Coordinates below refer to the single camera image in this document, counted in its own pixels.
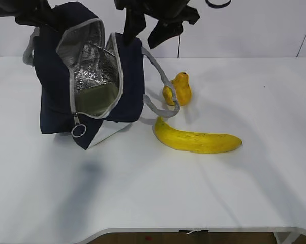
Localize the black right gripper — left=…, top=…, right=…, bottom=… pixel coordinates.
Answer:
left=114, top=0, right=200, bottom=49

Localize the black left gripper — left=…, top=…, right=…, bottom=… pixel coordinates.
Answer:
left=0, top=0, right=64, bottom=32

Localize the navy blue lunch bag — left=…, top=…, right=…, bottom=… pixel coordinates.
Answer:
left=23, top=2, right=180, bottom=149

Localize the yellow pear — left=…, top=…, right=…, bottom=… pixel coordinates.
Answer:
left=162, top=72, right=192, bottom=106

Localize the green lidded glass container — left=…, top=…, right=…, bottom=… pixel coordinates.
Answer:
left=75, top=84, right=118, bottom=116

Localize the yellow banana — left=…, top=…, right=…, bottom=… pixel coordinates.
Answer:
left=154, top=117, right=242, bottom=154

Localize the black tape on table edge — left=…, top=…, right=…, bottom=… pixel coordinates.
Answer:
left=178, top=229, right=208, bottom=235

